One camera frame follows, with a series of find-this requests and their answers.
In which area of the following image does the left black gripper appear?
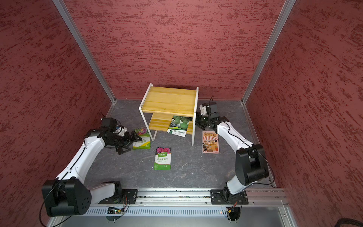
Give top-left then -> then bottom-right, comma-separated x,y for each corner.
107,131 -> 142,154

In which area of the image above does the right aluminium corner post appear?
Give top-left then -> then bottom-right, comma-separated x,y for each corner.
242,0 -> 296,106

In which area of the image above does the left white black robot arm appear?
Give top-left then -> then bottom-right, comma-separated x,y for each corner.
41,128 -> 141,217

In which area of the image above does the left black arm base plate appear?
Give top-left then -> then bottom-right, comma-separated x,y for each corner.
98,189 -> 138,205

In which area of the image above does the dark green vegetable seed bag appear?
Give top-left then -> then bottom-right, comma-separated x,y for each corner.
167,115 -> 192,137

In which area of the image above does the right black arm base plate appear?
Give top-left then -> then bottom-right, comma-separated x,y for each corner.
210,188 -> 249,206

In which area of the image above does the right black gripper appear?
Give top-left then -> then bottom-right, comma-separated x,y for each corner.
185,110 -> 212,129

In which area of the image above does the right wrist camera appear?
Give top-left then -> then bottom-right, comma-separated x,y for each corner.
199,102 -> 220,118

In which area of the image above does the left aluminium corner post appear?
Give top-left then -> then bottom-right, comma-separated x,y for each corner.
52,0 -> 116,105

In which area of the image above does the aluminium corner post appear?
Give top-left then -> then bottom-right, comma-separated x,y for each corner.
52,0 -> 116,105
242,0 -> 296,106

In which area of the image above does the green rose impatiens seed bag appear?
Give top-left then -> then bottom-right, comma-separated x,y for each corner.
154,147 -> 172,170

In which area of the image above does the green white zinnias seed bag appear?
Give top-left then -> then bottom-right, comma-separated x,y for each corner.
133,128 -> 151,150

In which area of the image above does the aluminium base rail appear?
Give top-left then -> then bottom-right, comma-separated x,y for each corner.
47,188 -> 297,227

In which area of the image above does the white frame wooden shelf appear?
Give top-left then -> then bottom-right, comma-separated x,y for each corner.
139,83 -> 199,146

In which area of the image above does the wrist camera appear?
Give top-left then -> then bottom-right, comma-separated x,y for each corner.
199,102 -> 220,118
101,118 -> 127,136

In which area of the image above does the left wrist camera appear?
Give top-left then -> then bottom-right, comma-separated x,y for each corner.
101,118 -> 127,136

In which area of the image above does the pink shop picture seed bag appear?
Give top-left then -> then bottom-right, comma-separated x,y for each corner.
202,131 -> 220,154

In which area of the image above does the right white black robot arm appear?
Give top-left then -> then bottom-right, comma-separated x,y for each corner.
196,112 -> 269,195

